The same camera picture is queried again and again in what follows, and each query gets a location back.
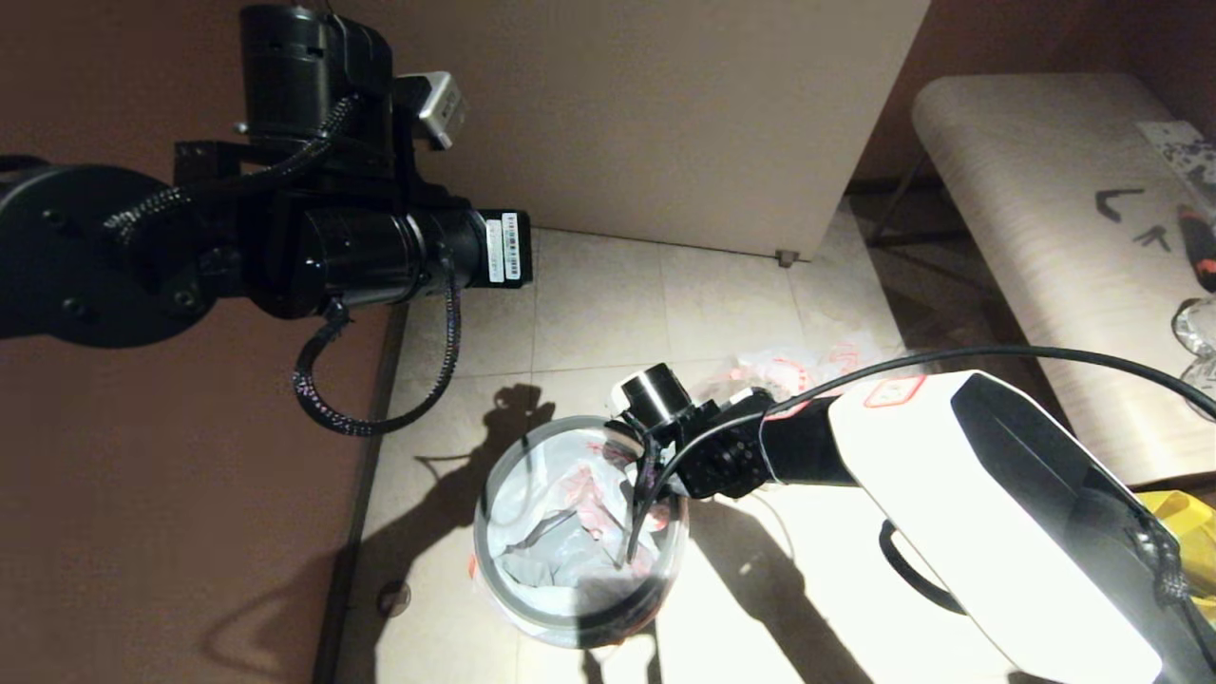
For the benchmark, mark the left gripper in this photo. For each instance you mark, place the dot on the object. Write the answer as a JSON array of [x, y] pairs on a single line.
[[304, 66]]

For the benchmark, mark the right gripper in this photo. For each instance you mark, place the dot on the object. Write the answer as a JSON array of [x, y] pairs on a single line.
[[655, 399]]

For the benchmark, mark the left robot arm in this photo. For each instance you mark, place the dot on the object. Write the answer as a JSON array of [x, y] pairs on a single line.
[[85, 247]]

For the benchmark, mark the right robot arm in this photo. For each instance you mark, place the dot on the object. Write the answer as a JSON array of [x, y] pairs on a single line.
[[959, 494]]

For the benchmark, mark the white trash bag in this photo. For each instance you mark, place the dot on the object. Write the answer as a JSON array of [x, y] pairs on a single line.
[[556, 560]]

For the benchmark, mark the round clear trash bin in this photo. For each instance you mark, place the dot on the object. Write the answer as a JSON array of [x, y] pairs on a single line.
[[532, 622]]

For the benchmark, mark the red printed plastic bag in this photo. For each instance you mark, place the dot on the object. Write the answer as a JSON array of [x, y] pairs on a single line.
[[788, 366]]

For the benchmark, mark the cabinet foot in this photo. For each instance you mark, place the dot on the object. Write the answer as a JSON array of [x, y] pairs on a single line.
[[786, 258]]

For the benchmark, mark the beige cabinet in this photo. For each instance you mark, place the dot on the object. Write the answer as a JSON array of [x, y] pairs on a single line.
[[665, 114]]

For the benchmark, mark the dark table leg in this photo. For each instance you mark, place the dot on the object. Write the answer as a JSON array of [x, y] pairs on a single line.
[[898, 204]]

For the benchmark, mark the pale wood grain table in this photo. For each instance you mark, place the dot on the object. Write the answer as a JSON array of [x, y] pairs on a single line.
[[1026, 237]]

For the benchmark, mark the small black hex key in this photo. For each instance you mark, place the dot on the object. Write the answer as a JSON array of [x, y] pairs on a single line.
[[1153, 237]]

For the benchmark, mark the clear plastic wrap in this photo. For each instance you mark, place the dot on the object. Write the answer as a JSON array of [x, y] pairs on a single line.
[[1199, 337]]

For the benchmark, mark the red and black tool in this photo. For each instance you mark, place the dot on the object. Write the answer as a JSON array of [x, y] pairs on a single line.
[[1199, 247]]

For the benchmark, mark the patterned paper sheet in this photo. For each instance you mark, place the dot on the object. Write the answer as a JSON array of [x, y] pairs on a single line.
[[1187, 152]]

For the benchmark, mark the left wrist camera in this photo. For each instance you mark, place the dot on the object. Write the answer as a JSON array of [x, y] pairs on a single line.
[[442, 109]]

